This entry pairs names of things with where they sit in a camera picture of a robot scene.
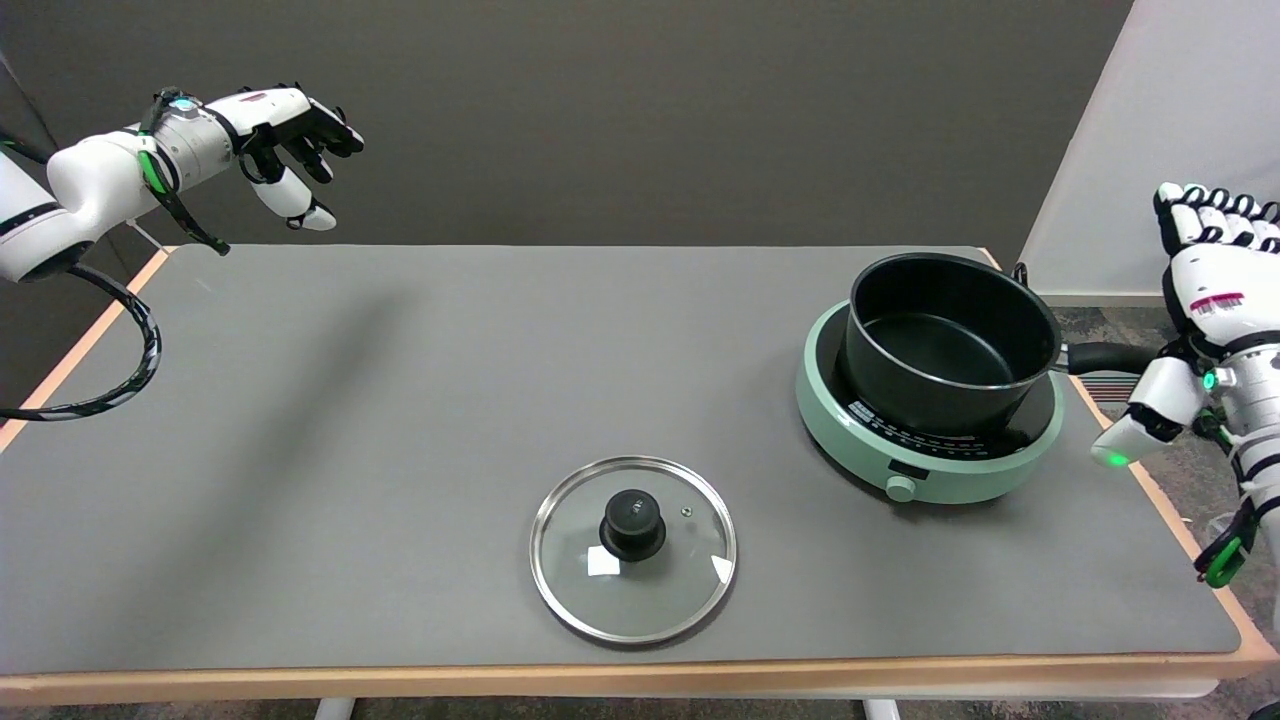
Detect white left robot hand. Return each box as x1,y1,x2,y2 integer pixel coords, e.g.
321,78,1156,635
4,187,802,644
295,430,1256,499
232,85,366,233

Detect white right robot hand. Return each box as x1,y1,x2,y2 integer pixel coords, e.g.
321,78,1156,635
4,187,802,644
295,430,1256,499
1092,182,1280,468

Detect black pot with handle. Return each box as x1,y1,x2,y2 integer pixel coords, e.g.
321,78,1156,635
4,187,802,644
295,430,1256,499
838,252,1161,439

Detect grey table mat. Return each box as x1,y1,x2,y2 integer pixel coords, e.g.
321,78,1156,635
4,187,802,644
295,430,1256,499
0,245,1243,676

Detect green round induction cooker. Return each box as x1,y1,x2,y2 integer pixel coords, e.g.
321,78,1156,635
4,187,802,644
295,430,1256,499
796,300,1067,505

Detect glass lid with black knob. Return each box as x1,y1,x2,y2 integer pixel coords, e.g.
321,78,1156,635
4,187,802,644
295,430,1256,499
529,456,739,646

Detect black and green strap cable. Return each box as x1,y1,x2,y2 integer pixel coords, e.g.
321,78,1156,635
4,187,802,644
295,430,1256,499
138,88,232,257

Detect black braided cable loop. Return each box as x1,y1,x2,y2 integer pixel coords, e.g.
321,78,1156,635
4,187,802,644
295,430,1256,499
0,262,163,422

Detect black cable with green clips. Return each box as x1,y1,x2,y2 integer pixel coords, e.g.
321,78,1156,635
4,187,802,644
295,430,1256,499
1193,408,1263,590

